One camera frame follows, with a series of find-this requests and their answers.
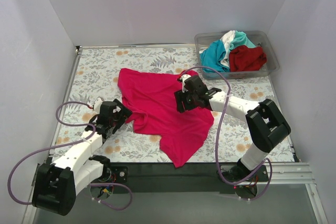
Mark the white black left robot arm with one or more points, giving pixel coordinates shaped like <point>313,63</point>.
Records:
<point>57,184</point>

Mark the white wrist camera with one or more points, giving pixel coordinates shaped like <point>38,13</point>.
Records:
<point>182,79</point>
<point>96,104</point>

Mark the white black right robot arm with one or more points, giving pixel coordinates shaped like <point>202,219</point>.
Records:
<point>266,124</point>

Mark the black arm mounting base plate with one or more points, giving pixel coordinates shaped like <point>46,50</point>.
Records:
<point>192,177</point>

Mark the dark red t shirt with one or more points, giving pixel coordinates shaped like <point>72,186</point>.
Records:
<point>243,59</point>

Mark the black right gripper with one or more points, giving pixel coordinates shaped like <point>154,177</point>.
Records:
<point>181,102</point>

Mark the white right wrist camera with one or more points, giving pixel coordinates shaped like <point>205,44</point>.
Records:
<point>182,79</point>

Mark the pink t shirt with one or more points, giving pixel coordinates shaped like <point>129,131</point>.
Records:
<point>150,97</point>

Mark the teal blue t shirt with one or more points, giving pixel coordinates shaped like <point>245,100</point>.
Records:
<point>215,57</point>

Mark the white and aqua t shirt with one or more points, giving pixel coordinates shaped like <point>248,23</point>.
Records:
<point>232,40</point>

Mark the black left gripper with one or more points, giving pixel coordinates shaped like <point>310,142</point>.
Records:
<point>120,115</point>

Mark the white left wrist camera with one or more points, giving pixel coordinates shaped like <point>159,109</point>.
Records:
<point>96,104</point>

